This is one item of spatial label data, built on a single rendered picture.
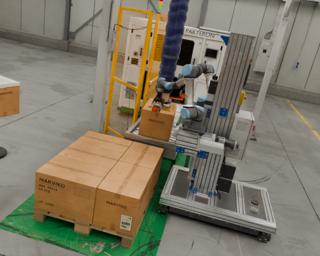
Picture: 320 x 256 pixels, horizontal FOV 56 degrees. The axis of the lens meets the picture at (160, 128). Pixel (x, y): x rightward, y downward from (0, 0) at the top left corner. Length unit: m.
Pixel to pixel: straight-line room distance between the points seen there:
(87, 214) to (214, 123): 1.58
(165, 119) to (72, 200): 1.53
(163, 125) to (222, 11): 8.99
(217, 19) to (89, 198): 10.31
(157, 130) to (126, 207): 1.35
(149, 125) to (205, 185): 1.02
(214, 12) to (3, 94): 9.62
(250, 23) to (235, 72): 9.24
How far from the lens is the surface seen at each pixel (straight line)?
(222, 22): 12.33
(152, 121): 3.79
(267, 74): 6.41
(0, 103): 3.99
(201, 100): 3.55
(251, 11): 12.37
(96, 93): 4.64
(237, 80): 3.18
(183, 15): 3.79
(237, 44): 3.14
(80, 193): 2.88
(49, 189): 3.02
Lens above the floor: 2.04
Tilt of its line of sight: 20 degrees down
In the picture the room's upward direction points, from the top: 11 degrees clockwise
